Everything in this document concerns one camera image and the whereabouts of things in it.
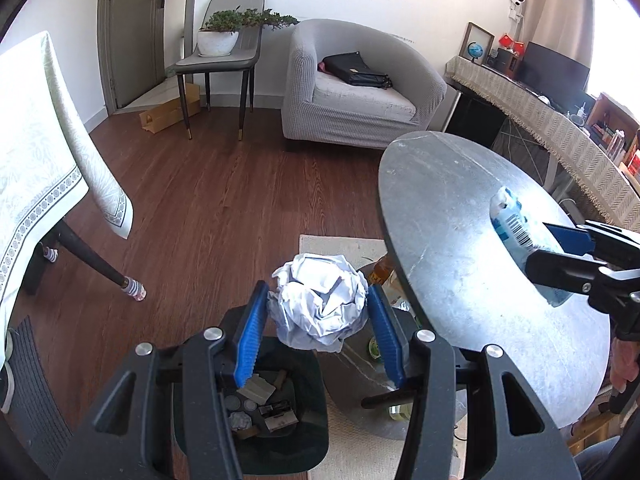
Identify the framed picture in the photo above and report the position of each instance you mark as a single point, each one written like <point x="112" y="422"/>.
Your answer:
<point x="479" y="34"/>

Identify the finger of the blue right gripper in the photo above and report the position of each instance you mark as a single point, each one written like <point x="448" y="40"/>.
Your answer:
<point x="573" y="241"/>
<point x="565" y="272"/>

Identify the round grey marble table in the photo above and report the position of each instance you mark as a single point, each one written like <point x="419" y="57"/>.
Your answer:
<point x="435" y="190"/>

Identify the cardboard box on floor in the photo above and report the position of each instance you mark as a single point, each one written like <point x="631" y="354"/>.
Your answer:
<point x="169" y="113"/>

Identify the grey dining chair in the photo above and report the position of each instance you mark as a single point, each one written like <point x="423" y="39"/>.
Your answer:
<point x="242" y="59"/>

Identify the wooden shelf with items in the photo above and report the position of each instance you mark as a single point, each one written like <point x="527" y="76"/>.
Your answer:
<point x="616" y="133"/>

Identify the dark green trash bin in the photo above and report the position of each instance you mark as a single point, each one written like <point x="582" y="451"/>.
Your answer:
<point x="222" y="439"/>

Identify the small blue globe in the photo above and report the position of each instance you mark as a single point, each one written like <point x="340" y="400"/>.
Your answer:
<point x="475" y="52"/>

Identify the blue white snack bag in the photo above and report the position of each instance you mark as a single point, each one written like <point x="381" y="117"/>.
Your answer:
<point x="519" y="236"/>

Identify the white patterned tablecloth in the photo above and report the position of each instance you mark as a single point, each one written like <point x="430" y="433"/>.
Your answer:
<point x="48" y="161"/>

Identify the black computer monitor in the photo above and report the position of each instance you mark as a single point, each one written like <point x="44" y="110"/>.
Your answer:
<point x="554" y="75"/>

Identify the white paper ball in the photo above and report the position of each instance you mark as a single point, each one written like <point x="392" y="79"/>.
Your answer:
<point x="320" y="301"/>

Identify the beige fringed desk cloth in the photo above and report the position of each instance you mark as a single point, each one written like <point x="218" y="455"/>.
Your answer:
<point x="597" y="176"/>

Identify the grey door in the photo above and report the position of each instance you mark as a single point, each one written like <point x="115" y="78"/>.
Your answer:
<point x="138" y="40"/>

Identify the black table leg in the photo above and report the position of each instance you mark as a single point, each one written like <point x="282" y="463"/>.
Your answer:
<point x="76" y="246"/>

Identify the white security camera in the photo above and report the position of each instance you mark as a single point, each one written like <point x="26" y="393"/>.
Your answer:
<point x="515" y="12"/>

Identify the grey fabric armchair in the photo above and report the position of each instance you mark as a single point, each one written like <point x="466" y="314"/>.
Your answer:
<point x="320" y="107"/>

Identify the grey floor mat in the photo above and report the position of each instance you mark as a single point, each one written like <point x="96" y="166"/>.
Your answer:
<point x="34" y="415"/>

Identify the black leather bag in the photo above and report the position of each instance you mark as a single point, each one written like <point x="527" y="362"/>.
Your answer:
<point x="351" y="69"/>

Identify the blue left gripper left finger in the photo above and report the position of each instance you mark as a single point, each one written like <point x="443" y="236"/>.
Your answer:
<point x="248" y="334"/>

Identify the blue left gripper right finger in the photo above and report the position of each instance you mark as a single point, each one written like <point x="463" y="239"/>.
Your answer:
<point x="391" y="339"/>

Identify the potted green bonsai plant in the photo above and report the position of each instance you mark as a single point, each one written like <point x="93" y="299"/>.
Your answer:
<point x="220" y="32"/>

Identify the amber glass bottle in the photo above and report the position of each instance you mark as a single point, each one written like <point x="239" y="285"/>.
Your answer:
<point x="382" y="270"/>

